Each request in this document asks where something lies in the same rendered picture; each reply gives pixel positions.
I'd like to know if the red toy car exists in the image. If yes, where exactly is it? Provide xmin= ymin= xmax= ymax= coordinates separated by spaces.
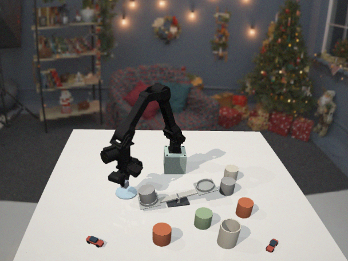
xmin=86 ymin=236 xmax=104 ymax=248
xmin=266 ymin=239 xmax=278 ymax=253

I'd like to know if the beige cylinder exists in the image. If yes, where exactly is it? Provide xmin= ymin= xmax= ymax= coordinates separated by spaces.
xmin=224 ymin=165 xmax=239 ymax=181

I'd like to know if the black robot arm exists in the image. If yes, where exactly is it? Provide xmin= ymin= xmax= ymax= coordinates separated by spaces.
xmin=100 ymin=83 xmax=186 ymax=177

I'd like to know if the green cylinder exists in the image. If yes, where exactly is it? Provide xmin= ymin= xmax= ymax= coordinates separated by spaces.
xmin=194 ymin=207 xmax=213 ymax=230

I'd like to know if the brown cylinder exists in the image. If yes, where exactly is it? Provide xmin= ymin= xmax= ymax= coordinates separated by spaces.
xmin=235 ymin=197 xmax=254 ymax=219
xmin=152 ymin=223 xmax=172 ymax=247

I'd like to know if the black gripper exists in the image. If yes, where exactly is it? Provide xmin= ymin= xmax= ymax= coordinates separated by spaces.
xmin=108 ymin=156 xmax=139 ymax=187

